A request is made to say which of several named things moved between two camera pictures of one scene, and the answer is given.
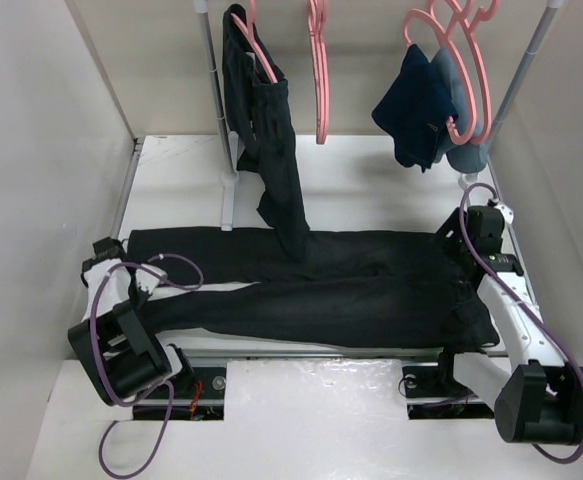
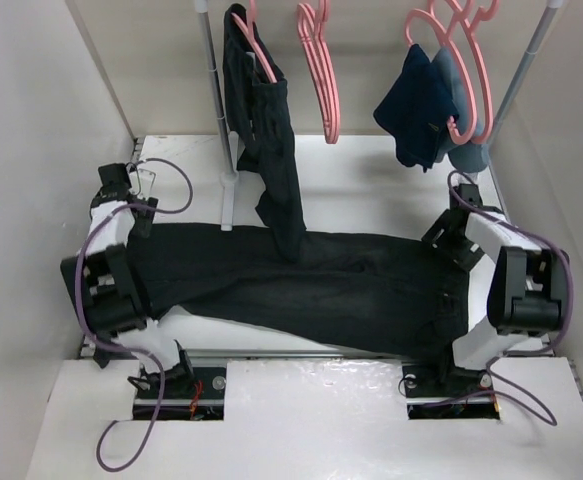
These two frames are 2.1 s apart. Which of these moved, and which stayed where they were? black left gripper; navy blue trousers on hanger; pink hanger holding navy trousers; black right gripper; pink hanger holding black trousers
Moved: black right gripper; black left gripper
Stayed: pink hanger holding black trousers; navy blue trousers on hanger; pink hanger holding navy trousers
